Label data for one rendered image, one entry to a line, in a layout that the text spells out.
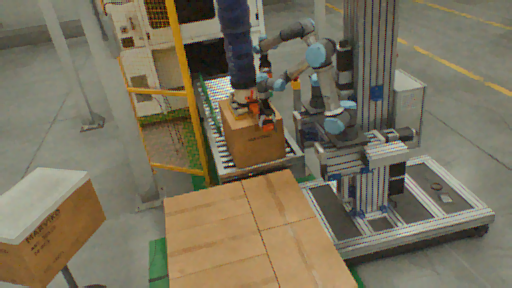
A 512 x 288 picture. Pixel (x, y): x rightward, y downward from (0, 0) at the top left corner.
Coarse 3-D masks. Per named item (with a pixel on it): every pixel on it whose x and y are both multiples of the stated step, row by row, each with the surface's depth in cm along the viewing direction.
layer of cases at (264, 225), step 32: (192, 192) 301; (224, 192) 296; (256, 192) 292; (288, 192) 287; (192, 224) 270; (224, 224) 266; (256, 224) 264; (288, 224) 258; (320, 224) 255; (192, 256) 244; (224, 256) 241; (256, 256) 238; (288, 256) 235; (320, 256) 232
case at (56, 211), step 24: (48, 168) 263; (24, 192) 241; (48, 192) 238; (72, 192) 242; (0, 216) 223; (24, 216) 220; (48, 216) 225; (72, 216) 243; (96, 216) 263; (0, 240) 209; (24, 240) 211; (48, 240) 227; (72, 240) 244; (0, 264) 224; (24, 264) 216; (48, 264) 228
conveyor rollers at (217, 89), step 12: (216, 84) 488; (228, 84) 485; (204, 96) 459; (216, 96) 454; (228, 96) 455; (204, 108) 429; (216, 108) 429; (216, 132) 382; (216, 144) 360; (228, 156) 338; (228, 168) 322
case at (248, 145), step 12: (228, 108) 327; (228, 120) 308; (240, 120) 306; (252, 120) 303; (276, 120) 300; (228, 132) 322; (240, 132) 297; (252, 132) 300; (228, 144) 345; (240, 144) 302; (252, 144) 305; (264, 144) 308; (276, 144) 311; (240, 156) 307; (252, 156) 310; (264, 156) 313; (276, 156) 316
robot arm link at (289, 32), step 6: (294, 24) 281; (282, 30) 285; (288, 30) 281; (294, 30) 280; (300, 30) 281; (276, 36) 292; (282, 36) 285; (288, 36) 283; (294, 36) 283; (300, 36) 286; (264, 42) 305; (270, 42) 299; (276, 42) 295; (282, 42) 293; (258, 48) 310; (264, 48) 307; (270, 48) 305; (258, 54) 313
